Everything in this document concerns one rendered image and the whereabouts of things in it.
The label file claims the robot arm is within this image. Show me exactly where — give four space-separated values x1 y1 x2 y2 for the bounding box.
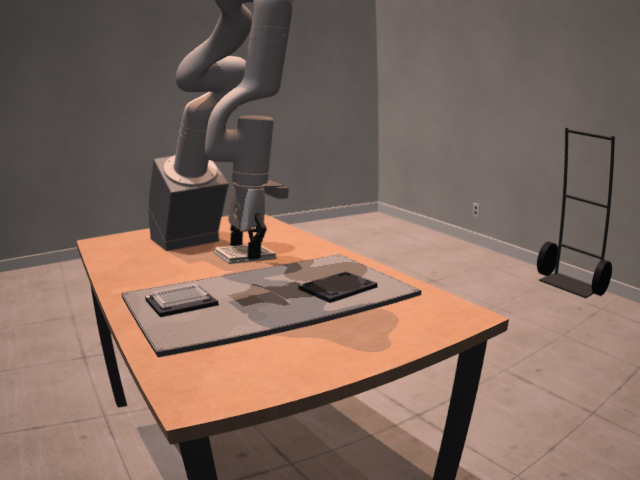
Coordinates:
164 0 294 199

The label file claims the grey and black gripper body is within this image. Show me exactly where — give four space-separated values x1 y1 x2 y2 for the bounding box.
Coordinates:
228 183 265 232

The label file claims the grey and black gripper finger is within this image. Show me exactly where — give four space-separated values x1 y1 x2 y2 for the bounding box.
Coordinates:
247 213 267 260
230 225 243 246

